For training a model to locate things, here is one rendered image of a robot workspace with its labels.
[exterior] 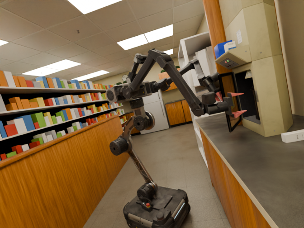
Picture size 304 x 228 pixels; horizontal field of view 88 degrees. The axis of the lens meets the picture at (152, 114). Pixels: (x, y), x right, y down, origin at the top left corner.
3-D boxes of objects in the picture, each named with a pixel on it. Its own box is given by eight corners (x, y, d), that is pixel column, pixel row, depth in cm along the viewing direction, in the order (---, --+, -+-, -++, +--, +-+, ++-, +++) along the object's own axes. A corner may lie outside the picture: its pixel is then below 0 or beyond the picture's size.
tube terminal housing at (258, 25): (276, 119, 124) (258, 19, 116) (311, 128, 92) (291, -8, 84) (242, 125, 128) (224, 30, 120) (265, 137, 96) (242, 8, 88)
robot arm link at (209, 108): (205, 114, 94) (208, 116, 89) (203, 102, 92) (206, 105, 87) (217, 111, 93) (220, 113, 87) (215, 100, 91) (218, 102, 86)
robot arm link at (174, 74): (163, 59, 102) (154, 60, 94) (169, 53, 98) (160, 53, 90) (201, 113, 100) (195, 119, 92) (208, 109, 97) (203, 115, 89)
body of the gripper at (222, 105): (230, 97, 85) (216, 100, 86) (233, 115, 86) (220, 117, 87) (225, 96, 91) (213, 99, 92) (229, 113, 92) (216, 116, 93)
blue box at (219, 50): (229, 55, 120) (227, 44, 119) (234, 52, 110) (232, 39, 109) (216, 59, 121) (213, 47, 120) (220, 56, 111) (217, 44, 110)
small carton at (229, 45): (232, 52, 106) (230, 43, 105) (236, 49, 101) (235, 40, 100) (225, 54, 106) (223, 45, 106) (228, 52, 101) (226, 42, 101)
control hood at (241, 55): (231, 68, 123) (229, 56, 122) (252, 61, 92) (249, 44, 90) (216, 73, 125) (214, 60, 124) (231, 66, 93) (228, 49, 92)
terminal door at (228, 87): (241, 120, 126) (231, 71, 122) (230, 133, 105) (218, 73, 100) (240, 120, 127) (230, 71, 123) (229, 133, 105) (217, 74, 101)
